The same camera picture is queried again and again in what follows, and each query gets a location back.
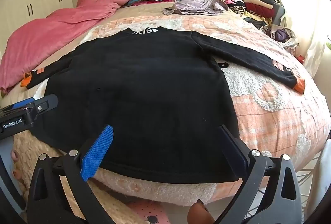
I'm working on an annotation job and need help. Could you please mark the person's right hand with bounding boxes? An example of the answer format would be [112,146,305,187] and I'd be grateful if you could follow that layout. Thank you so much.
[187,199,215,224]

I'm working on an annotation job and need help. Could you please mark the lilac crumpled clothes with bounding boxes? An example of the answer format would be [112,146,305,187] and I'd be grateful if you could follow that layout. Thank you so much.
[163,0,229,16]

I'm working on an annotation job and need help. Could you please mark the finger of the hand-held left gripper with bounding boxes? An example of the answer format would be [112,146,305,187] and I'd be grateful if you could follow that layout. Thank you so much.
[30,94,59,118]
[12,97,35,110]

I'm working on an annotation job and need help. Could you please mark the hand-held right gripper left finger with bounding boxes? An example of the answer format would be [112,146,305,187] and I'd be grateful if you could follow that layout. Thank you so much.
[27,124,114,224]

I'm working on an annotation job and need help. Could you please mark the black sweater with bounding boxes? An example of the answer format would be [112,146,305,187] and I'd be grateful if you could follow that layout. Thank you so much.
[26,26,306,184]

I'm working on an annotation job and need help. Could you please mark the person's left hand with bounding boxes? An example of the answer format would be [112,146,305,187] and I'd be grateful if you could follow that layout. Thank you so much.
[10,150,24,180]

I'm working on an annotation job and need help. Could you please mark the stack of folded clothes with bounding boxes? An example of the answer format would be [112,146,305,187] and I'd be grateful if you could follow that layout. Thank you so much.
[212,0,285,30]

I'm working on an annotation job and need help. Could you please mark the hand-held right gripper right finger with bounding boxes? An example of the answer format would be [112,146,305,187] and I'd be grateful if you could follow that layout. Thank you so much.
[215,124,303,224]

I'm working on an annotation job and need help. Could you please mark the beige bed sheet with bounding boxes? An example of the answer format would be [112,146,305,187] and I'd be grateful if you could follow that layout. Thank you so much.
[98,3,233,33]

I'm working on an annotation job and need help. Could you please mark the peach bear-print blanket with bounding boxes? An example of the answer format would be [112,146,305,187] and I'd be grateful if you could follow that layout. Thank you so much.
[13,16,331,206]

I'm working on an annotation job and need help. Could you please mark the pink duvet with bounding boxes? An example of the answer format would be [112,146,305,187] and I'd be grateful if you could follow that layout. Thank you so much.
[0,0,135,94]

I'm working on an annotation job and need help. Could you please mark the pink slipper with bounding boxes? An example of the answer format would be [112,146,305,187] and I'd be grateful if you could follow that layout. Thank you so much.
[128,201,170,224]

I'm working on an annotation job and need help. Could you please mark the basket of purple clothes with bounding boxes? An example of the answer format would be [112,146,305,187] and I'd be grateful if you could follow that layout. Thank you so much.
[270,25,300,47]

